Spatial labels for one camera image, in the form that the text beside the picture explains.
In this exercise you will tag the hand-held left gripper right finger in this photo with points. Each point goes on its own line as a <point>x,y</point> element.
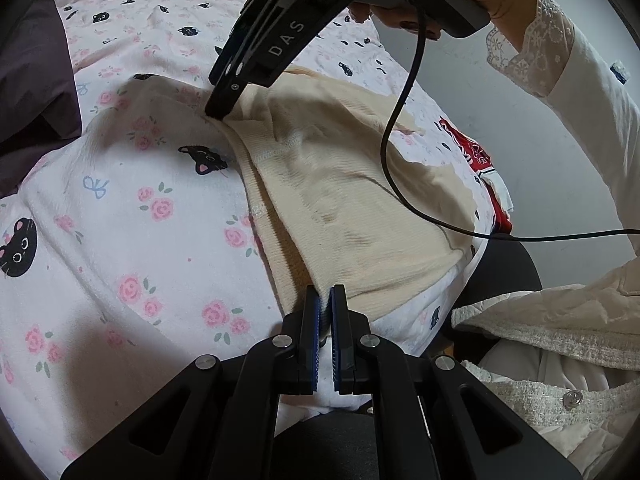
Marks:
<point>339,345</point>

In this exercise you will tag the red white garment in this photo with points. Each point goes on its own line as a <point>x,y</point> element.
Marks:
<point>470,152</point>

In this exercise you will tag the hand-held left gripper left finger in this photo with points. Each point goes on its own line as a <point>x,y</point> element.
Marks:
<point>313,345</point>

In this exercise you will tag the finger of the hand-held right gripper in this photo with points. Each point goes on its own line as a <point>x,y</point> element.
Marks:
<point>227,90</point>

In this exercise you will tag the beige knit sweater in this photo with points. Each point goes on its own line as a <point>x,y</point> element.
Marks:
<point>350,185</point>

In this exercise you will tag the person's white tweed jacket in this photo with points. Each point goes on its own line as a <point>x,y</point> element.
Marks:
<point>550,310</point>

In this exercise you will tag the person's right forearm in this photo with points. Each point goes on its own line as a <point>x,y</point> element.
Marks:
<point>590,110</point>

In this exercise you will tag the pink cat print blanket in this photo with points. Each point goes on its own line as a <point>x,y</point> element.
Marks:
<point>125,240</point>

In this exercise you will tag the dark purple folded garment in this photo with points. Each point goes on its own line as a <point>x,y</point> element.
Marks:
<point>30,85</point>

